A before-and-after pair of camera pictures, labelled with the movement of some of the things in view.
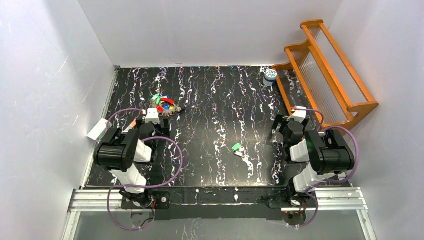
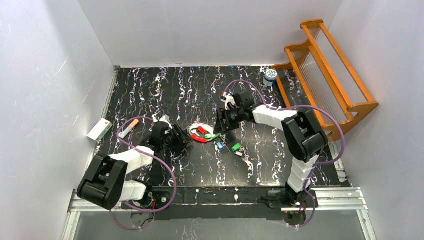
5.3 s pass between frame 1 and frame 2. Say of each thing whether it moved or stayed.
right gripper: moved
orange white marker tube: stayed
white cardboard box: stayed
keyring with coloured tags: moved
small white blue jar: stayed
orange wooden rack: stayed
